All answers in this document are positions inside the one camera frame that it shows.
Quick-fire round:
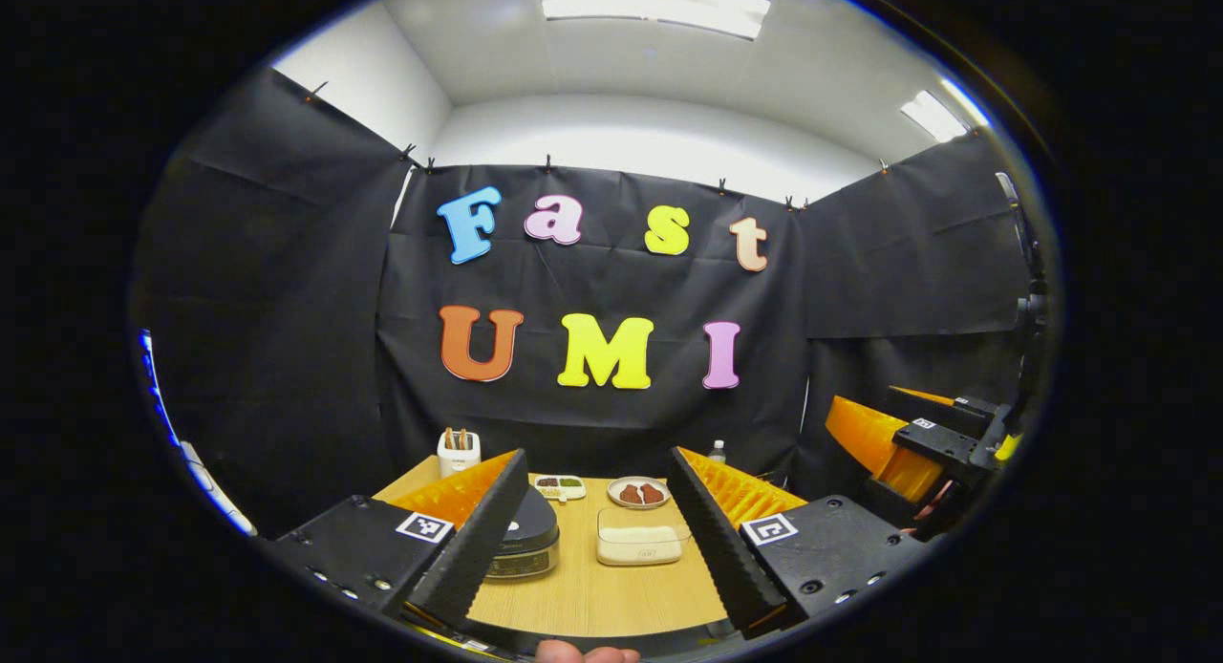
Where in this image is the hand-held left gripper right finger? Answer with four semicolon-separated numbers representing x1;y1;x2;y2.
669;446;933;642

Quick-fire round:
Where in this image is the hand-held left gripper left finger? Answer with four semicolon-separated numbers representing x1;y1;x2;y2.
272;448;531;635

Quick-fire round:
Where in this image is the dark grey rice cooker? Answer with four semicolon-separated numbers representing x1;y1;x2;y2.
483;484;562;581

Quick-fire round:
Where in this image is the clear rice container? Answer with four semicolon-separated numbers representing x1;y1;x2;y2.
596;506;693;567

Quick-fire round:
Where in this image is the white utensil holder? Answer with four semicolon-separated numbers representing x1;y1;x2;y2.
437;428;483;480

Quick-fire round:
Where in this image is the white round plate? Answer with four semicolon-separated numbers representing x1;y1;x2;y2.
607;476;672;510

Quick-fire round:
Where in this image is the small ceiling light panel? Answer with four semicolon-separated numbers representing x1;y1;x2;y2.
900;90;971;143

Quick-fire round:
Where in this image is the white side table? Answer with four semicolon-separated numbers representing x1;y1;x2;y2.
182;440;257;537

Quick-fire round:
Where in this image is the black backdrop cloth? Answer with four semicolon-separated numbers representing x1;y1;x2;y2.
134;66;1047;540

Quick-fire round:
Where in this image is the large ceiling light panel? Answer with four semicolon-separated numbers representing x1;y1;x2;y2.
537;0;771;40

